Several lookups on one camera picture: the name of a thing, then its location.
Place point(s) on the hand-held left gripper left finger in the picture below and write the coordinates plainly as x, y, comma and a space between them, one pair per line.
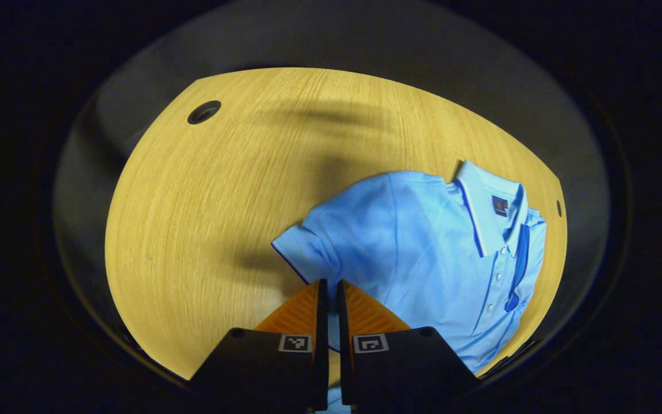
322, 345

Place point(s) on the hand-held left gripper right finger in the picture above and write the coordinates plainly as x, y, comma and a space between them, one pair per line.
342, 345

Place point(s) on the light blue T-shirt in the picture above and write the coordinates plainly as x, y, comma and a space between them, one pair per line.
411, 253

